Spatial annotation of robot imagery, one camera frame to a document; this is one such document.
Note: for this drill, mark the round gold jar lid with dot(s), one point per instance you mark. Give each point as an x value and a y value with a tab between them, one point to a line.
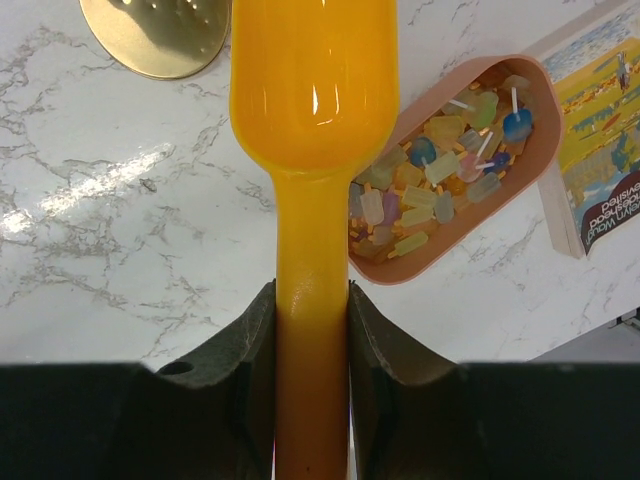
160	39

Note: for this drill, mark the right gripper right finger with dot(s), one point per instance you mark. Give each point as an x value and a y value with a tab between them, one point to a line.
419	415

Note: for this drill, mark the yellow plastic scoop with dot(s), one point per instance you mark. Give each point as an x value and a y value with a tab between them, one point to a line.
314	98

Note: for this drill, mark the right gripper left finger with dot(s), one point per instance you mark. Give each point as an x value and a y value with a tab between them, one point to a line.
206	415

